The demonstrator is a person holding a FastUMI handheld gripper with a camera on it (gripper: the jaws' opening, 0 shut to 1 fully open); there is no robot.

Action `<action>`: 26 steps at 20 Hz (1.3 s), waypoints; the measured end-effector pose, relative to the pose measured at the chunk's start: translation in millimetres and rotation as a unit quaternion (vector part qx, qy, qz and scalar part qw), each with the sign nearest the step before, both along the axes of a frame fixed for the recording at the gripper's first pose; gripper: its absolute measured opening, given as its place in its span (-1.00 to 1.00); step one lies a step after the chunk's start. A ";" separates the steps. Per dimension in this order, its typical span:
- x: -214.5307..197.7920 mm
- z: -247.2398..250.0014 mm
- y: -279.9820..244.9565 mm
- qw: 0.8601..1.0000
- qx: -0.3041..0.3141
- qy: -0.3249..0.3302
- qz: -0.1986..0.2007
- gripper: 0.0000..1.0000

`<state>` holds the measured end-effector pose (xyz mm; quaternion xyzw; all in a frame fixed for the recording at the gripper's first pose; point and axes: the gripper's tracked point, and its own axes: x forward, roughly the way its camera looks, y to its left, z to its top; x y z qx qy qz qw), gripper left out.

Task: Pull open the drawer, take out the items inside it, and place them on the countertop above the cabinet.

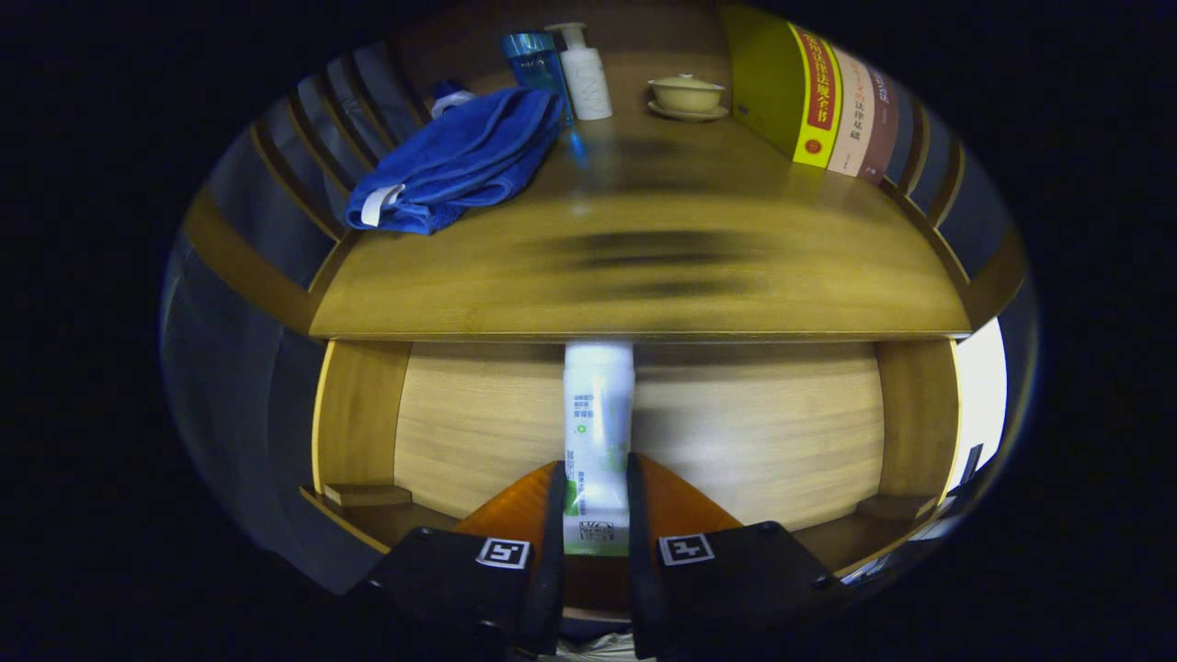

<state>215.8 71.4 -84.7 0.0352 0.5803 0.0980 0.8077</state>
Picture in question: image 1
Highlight beige lidded teacup with saucer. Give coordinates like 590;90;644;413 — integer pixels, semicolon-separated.
646;74;730;122

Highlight thick yellow book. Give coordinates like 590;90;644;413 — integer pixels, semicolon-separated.
720;5;843;169

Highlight dark red book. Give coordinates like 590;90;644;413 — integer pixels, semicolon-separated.
860;66;902;185

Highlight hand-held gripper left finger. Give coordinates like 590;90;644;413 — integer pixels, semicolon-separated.
354;460;568;658

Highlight small white blue-capped bottle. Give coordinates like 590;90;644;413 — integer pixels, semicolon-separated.
430;81;477;119

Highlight wooden drawer with black knob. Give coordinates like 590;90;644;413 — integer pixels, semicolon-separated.
299;336;962;626

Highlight folded blue towel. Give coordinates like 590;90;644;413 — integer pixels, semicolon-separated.
345;86;566;235

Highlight wooden countertop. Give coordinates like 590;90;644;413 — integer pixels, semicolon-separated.
308;51;974;343

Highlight teal bottle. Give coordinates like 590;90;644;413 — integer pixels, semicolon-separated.
500;32;576;125

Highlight white green-labelled tube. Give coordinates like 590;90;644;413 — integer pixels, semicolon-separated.
562;340;637;557

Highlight orange and white book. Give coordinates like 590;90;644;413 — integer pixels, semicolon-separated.
826;46;879;177

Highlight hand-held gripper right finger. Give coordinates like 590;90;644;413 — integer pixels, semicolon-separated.
627;452;851;659

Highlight white pump bottle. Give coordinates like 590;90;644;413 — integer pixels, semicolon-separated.
545;22;614;121

